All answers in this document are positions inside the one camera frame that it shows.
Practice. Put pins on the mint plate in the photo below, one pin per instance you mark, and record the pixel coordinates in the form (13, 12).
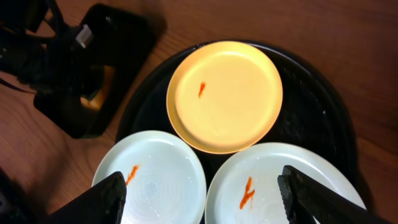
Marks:
(245, 188)
(164, 178)

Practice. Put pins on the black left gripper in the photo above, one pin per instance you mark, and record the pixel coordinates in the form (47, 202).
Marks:
(42, 51)

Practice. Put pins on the yellow plate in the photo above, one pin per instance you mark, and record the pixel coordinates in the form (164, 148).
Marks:
(224, 97)

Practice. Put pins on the round black tray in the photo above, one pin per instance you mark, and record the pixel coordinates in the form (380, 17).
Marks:
(312, 116)

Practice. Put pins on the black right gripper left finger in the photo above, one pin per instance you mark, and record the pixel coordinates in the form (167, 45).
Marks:
(101, 204)

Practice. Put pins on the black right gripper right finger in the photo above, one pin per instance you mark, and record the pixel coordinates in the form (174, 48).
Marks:
(308, 201)

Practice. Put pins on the rectangular black tray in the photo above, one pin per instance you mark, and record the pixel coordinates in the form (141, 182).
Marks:
(120, 39)

